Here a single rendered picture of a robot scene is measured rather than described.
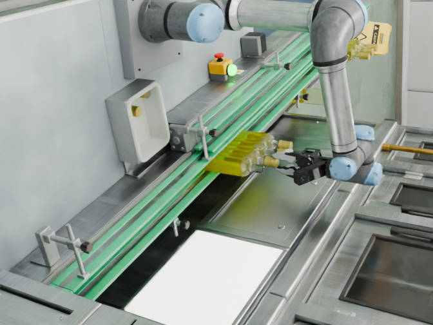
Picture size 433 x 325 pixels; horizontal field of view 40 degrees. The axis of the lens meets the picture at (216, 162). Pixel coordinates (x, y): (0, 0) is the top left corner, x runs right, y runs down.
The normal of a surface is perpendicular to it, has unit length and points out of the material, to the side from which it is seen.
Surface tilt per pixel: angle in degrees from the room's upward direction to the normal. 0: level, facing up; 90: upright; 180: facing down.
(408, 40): 90
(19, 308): 90
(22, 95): 0
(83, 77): 0
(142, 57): 3
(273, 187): 90
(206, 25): 9
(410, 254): 90
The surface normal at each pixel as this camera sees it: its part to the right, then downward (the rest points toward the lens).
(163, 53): 0.84, 0.19
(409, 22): -0.49, 0.48
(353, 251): -0.14, -0.87
